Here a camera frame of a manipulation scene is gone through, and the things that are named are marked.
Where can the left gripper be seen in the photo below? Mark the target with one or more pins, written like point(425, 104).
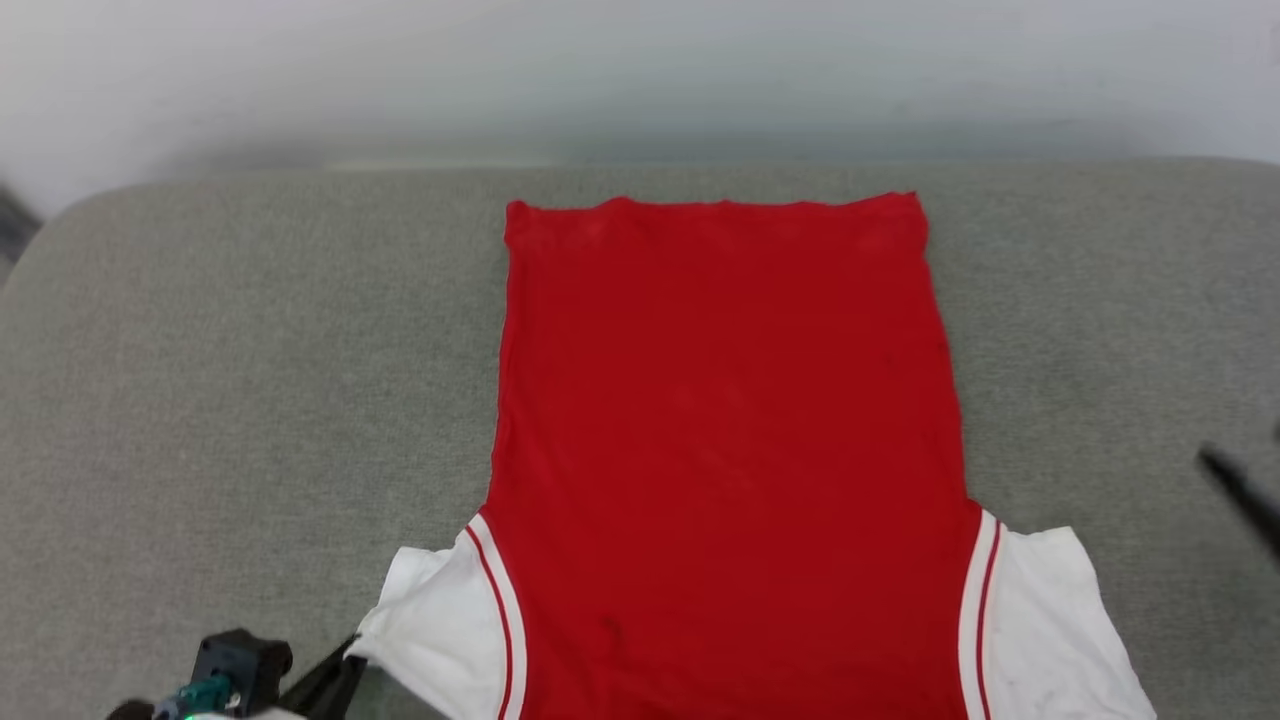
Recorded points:
point(245, 665)

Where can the red and white jersey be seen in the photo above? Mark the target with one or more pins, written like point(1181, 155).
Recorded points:
point(730, 450)

